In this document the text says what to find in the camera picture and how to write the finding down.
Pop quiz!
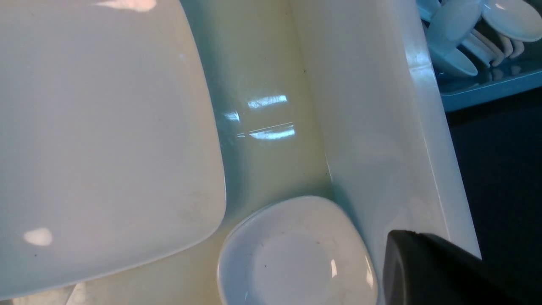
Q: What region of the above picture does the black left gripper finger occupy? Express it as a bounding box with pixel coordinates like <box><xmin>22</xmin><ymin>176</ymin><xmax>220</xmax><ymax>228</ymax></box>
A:
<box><xmin>382</xmin><ymin>230</ymin><xmax>541</xmax><ymax>305</ymax></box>

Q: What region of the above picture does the white small dish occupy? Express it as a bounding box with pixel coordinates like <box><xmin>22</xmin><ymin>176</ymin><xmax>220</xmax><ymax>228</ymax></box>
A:
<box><xmin>217</xmin><ymin>196</ymin><xmax>378</xmax><ymax>305</ymax></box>

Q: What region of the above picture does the large white square plate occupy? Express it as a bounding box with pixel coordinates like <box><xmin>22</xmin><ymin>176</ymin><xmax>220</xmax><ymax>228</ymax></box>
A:
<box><xmin>0</xmin><ymin>0</ymin><xmax>226</xmax><ymax>300</ymax></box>

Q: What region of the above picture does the black serving tray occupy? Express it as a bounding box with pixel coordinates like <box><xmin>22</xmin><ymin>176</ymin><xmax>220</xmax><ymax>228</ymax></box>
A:
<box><xmin>446</xmin><ymin>88</ymin><xmax>542</xmax><ymax>289</ymax></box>

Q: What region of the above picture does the large white plastic tub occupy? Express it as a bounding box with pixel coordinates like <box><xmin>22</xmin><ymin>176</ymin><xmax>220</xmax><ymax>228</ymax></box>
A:
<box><xmin>1</xmin><ymin>0</ymin><xmax>481</xmax><ymax>305</ymax></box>

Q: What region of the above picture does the white spoon front left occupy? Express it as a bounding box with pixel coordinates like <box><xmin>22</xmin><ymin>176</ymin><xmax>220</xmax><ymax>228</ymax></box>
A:
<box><xmin>429</xmin><ymin>46</ymin><xmax>478</xmax><ymax>78</ymax></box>

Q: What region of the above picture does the teal plastic bin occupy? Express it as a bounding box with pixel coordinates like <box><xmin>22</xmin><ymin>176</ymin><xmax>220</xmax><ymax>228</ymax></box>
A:
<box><xmin>420</xmin><ymin>0</ymin><xmax>541</xmax><ymax>112</ymax></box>

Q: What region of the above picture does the white spoon centre of bin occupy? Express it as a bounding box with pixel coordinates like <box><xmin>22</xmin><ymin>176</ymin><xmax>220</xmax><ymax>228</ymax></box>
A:
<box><xmin>416</xmin><ymin>0</ymin><xmax>504</xmax><ymax>67</ymax></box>

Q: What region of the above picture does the white spoon of bin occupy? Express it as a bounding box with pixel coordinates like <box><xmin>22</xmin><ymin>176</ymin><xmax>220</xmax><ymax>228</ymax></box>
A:
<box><xmin>416</xmin><ymin>0</ymin><xmax>504</xmax><ymax>67</ymax></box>
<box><xmin>482</xmin><ymin>0</ymin><xmax>542</xmax><ymax>58</ymax></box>

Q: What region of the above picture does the white spoon right of bin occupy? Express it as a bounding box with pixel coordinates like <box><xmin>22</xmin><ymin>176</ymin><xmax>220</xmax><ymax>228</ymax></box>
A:
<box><xmin>482</xmin><ymin>0</ymin><xmax>542</xmax><ymax>58</ymax></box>

